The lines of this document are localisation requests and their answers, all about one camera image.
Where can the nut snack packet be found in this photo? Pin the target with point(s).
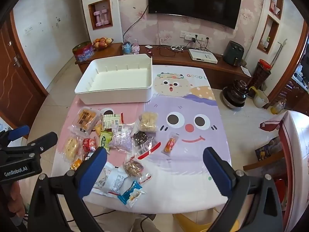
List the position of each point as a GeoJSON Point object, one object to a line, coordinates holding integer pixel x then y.
{"type": "Point", "coordinates": [134, 167]}

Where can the pink dumbbell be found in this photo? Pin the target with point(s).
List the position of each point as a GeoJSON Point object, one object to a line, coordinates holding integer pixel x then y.
{"type": "Point", "coordinates": [105, 16]}
{"type": "Point", "coordinates": [97, 17]}

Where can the small red white candy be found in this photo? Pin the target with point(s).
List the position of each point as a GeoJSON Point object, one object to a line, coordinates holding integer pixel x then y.
{"type": "Point", "coordinates": [147, 177]}

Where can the dark green air fryer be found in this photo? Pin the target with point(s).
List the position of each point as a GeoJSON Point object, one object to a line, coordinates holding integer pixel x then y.
{"type": "Point", "coordinates": [233, 53]}

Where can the small yellow snack packet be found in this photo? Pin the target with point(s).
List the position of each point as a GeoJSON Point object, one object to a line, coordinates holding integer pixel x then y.
{"type": "Point", "coordinates": [97, 129]}

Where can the yellow oil bottle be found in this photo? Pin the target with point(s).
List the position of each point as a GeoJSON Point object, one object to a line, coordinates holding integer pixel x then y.
{"type": "Point", "coordinates": [277, 107]}

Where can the person's left hand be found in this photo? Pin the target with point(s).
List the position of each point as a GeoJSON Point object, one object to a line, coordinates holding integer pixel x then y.
{"type": "Point", "coordinates": [17, 199]}

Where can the yellow cake packet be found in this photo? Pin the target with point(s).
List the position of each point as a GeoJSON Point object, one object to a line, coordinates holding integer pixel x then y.
{"type": "Point", "coordinates": [70, 148]}

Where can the white wall sockets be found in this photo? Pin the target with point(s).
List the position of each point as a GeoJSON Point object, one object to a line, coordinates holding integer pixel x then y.
{"type": "Point", "coordinates": [190, 35]}

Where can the red round tin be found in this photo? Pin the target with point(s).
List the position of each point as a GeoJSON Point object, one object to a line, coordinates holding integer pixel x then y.
{"type": "Point", "coordinates": [83, 52]}

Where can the white set-top box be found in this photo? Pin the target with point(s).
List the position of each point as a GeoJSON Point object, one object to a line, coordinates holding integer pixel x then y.
{"type": "Point", "coordinates": [202, 55]}

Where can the orange sausage snack packet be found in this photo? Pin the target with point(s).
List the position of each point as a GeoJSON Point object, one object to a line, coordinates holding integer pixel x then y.
{"type": "Point", "coordinates": [169, 145]}

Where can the wooden television cabinet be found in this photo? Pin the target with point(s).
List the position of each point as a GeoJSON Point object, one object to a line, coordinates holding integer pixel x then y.
{"type": "Point", "coordinates": [217, 71]}

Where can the dark jar red lid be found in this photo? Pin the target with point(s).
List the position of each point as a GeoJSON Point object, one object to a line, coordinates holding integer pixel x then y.
{"type": "Point", "coordinates": [262, 73]}

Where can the beige puffed snack packet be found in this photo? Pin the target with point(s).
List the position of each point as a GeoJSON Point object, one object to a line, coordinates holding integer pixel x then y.
{"type": "Point", "coordinates": [148, 123]}

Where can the white light switch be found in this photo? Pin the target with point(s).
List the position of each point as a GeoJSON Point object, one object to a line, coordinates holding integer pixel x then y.
{"type": "Point", "coordinates": [28, 30]}

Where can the dark snack packet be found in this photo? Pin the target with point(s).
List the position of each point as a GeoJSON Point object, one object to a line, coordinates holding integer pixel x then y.
{"type": "Point", "coordinates": [142, 140]}

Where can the cartoon face tablecloth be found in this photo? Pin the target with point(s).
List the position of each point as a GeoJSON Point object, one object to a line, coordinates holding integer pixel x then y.
{"type": "Point", "coordinates": [181, 174]}

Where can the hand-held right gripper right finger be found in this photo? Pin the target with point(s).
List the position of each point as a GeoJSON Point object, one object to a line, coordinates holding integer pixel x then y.
{"type": "Point", "coordinates": [217, 171]}

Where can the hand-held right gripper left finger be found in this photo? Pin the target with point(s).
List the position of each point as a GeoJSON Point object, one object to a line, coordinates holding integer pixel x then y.
{"type": "Point", "coordinates": [93, 171]}

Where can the black plug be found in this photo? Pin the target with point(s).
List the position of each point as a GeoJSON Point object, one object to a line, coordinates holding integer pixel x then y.
{"type": "Point", "coordinates": [194, 40]}

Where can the red snack packet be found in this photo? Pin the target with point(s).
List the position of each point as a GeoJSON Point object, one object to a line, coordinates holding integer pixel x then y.
{"type": "Point", "coordinates": [88, 144]}

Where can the black television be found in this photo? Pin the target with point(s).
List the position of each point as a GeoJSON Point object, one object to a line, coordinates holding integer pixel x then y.
{"type": "Point", "coordinates": [193, 0]}

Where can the white green snack packet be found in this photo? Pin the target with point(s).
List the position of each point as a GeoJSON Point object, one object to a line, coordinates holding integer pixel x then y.
{"type": "Point", "coordinates": [109, 122]}

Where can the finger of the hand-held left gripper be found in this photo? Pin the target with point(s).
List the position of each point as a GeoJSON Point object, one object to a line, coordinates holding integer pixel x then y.
{"type": "Point", "coordinates": [45, 140]}
{"type": "Point", "coordinates": [19, 131]}

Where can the blue book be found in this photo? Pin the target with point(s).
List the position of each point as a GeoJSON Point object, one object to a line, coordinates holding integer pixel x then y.
{"type": "Point", "coordinates": [268, 151]}

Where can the white paper sheet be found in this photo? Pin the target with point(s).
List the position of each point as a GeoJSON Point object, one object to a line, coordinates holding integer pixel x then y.
{"type": "Point", "coordinates": [246, 71]}

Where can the yellow stool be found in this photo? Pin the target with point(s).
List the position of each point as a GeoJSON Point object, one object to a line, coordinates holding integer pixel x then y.
{"type": "Point", "coordinates": [193, 222]}

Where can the brown wooden door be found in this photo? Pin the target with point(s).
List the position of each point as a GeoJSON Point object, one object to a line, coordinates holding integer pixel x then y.
{"type": "Point", "coordinates": [17, 89]}

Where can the white plastic bin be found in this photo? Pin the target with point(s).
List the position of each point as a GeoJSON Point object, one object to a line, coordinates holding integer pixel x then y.
{"type": "Point", "coordinates": [120, 77]}

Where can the orange puff snack packet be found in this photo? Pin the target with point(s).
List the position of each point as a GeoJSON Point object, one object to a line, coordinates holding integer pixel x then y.
{"type": "Point", "coordinates": [84, 120]}

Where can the white red print packet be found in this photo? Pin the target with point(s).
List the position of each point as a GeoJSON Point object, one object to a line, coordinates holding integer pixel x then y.
{"type": "Point", "coordinates": [111, 180]}

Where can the clear snack bag red print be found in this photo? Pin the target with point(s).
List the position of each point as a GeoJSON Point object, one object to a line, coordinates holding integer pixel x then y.
{"type": "Point", "coordinates": [122, 137]}

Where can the blue snack packet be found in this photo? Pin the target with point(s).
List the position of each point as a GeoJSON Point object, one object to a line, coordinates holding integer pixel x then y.
{"type": "Point", "coordinates": [131, 194]}

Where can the blue snow globe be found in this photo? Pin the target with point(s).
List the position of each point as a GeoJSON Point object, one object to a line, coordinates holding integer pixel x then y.
{"type": "Point", "coordinates": [127, 48]}

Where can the yellow white pitcher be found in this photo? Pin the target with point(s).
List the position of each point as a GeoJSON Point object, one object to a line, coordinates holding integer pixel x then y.
{"type": "Point", "coordinates": [259, 99]}

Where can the fruit basket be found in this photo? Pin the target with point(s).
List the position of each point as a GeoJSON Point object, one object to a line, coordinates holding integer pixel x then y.
{"type": "Point", "coordinates": [102, 43]}

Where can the white mop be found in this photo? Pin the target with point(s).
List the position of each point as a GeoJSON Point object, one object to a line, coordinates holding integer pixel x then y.
{"type": "Point", "coordinates": [277, 52]}

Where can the small orange snack packet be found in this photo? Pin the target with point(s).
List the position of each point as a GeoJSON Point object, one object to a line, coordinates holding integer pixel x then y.
{"type": "Point", "coordinates": [76, 164]}

